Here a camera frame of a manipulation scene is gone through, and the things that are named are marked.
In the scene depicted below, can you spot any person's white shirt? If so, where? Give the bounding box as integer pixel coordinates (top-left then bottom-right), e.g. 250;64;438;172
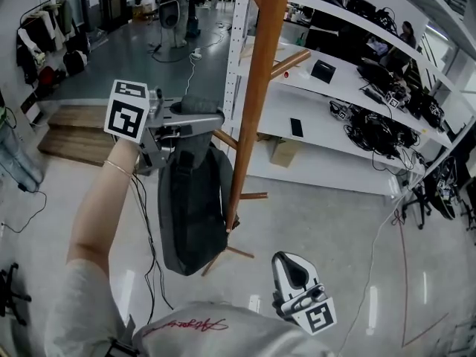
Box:
44;258;330;357

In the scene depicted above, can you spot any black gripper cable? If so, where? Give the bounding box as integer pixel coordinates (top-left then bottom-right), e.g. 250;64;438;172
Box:
132;173;174;325

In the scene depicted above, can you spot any wooden step platform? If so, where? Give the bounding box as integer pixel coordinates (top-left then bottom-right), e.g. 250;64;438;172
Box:
36;104;117;167

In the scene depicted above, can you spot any thin gold bracelet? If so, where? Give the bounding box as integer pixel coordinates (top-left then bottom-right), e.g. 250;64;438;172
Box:
103;160;134;179

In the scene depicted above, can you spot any black bag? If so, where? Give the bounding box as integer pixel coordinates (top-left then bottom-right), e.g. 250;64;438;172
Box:
62;49;89;76

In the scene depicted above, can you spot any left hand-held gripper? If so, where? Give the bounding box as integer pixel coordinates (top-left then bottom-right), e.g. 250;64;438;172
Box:
103;79;226;176

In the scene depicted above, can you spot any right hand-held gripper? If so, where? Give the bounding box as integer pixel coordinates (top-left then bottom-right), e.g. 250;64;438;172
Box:
271;251;338;336

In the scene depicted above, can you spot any person's left forearm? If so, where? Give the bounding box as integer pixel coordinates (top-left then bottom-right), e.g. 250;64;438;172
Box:
66;138;143;274

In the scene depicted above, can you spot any wooden coat rack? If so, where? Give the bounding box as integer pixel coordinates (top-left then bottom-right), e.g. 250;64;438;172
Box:
200;0;312;277

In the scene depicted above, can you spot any small black box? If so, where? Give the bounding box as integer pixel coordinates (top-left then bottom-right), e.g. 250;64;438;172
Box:
310;59;338;86

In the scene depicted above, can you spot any pile of black cables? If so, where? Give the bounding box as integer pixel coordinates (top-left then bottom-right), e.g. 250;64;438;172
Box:
344;108;422;160

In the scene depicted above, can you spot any clothes rail with garments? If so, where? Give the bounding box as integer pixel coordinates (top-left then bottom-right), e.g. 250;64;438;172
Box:
14;0;91;89

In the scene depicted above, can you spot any red bag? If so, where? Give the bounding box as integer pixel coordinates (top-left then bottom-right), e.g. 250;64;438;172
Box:
39;66;57;87

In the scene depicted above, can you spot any dark grey backpack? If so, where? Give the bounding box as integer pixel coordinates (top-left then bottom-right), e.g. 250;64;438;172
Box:
157;94;234;277

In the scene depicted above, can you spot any black office chair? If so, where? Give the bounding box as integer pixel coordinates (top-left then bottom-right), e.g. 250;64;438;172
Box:
0;262;33;327
401;182;434;231

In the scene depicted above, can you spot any white metal shelving unit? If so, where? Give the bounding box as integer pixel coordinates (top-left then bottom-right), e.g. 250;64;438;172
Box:
222;0;476;197

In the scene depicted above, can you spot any black floor cable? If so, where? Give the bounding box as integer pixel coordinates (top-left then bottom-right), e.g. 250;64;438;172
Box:
0;187;48;234

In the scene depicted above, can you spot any cardboard box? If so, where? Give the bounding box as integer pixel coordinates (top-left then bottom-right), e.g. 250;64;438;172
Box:
269;139;297;169

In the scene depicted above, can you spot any long white floor cable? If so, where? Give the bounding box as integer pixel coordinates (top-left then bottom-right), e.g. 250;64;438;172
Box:
334;184;410;357

